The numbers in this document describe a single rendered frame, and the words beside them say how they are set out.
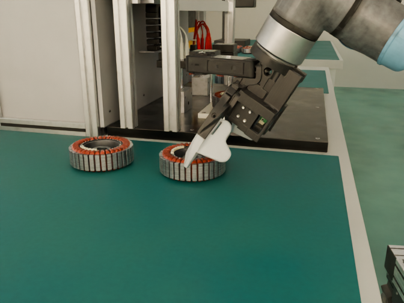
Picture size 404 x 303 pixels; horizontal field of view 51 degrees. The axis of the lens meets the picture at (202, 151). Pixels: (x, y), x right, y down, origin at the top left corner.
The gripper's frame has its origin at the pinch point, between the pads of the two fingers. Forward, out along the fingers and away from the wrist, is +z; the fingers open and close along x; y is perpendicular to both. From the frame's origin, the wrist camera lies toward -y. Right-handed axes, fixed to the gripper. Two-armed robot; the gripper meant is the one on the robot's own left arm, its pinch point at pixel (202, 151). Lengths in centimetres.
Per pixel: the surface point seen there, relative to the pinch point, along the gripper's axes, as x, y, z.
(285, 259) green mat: -19.6, 18.9, -6.5
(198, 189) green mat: -6.6, 4.2, 2.0
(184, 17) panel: 71, -46, 3
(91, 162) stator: -8.4, -13.3, 9.7
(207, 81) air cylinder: 54, -22, 10
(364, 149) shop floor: 275, 46, 65
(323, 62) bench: 195, -10, 12
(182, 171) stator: -5.5, 0.2, 1.8
